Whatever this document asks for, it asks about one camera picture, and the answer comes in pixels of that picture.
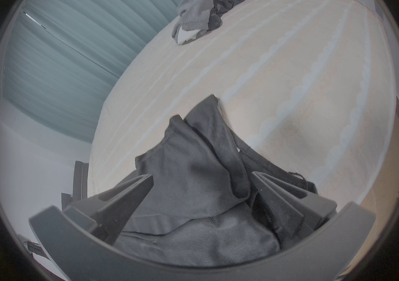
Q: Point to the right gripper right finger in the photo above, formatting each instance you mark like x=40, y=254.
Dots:
x=293, y=211

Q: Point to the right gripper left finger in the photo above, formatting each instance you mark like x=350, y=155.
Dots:
x=121, y=205

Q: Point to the black T-shirt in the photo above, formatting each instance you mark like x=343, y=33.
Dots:
x=193, y=180

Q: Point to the pile of clothes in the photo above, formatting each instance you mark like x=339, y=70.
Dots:
x=199, y=11

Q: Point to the bed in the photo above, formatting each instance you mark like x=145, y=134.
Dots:
x=280, y=86

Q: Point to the blue-green curtain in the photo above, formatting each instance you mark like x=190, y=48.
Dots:
x=46, y=86
x=109, y=8

